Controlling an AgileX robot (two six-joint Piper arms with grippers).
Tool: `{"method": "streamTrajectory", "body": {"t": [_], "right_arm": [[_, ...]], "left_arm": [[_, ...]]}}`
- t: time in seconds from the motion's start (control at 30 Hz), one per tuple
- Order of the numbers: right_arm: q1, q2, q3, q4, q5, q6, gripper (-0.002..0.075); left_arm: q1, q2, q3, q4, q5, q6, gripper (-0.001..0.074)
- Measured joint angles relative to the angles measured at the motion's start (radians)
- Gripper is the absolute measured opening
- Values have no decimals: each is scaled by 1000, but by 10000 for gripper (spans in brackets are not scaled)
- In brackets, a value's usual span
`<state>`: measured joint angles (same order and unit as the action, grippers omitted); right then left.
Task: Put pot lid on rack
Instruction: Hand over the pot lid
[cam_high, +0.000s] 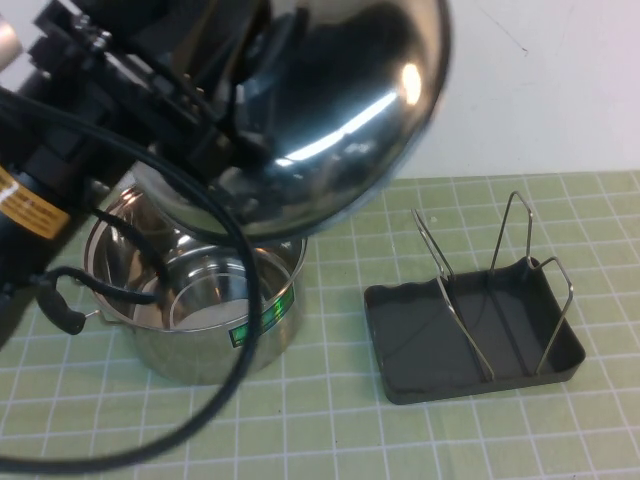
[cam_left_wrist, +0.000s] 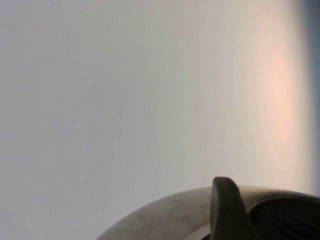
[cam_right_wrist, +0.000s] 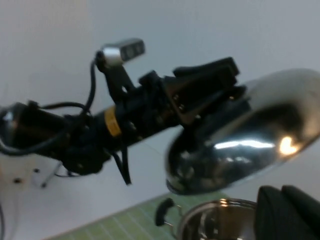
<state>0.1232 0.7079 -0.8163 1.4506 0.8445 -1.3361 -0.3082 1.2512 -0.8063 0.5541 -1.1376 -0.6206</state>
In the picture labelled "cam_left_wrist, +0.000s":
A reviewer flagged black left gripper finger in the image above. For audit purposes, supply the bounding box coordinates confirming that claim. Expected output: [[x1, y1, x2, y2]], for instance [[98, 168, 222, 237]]
[[209, 176, 251, 240]]

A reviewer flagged steel pot lid black knob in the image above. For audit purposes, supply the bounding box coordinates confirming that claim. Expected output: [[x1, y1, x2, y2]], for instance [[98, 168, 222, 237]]
[[94, 184, 320, 240]]

